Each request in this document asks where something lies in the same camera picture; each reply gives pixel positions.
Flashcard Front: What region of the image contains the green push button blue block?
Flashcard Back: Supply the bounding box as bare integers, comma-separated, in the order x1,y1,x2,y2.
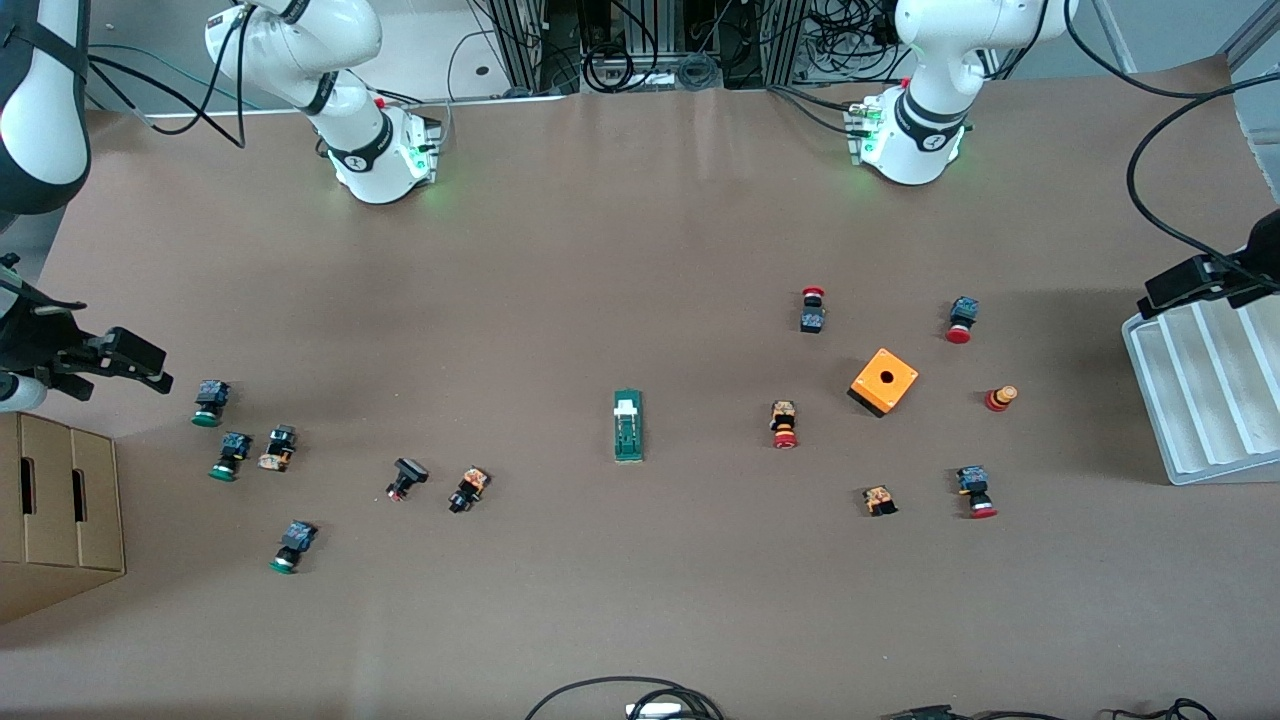
191,379,232,429
268,520,319,576
208,431,254,483

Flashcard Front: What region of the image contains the white slotted tray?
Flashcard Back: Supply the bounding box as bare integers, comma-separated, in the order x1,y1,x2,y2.
1121,290,1280,487

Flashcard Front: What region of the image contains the brown cardboard box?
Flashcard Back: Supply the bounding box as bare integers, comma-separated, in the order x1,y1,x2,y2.
0,410,127,626

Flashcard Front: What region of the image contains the black square push button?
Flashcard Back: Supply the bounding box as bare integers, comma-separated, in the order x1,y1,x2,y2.
385,457,430,503

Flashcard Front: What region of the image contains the black selector orange contact block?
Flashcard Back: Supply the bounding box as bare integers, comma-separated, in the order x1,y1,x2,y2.
447,465,492,515

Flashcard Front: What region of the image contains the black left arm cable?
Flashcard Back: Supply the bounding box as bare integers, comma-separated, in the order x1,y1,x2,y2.
1065,0,1280,276

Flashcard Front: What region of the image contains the black switch orange contact block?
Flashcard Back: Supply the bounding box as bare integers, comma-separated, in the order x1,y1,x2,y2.
257,424,299,473

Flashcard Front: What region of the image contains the grey aluminium post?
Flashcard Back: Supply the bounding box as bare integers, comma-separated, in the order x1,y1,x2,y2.
1222,0,1280,71

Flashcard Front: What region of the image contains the orange button enclosure box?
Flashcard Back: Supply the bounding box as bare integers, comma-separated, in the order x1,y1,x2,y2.
847,347,920,419

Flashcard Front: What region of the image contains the aluminium frame rack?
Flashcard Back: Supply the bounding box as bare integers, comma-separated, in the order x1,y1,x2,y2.
480,0,816,96

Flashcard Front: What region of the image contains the black looped cable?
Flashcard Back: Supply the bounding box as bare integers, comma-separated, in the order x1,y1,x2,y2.
523,676,726,720

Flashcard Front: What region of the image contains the black cable bundle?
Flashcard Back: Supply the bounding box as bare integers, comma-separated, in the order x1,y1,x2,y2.
625,688,723,720

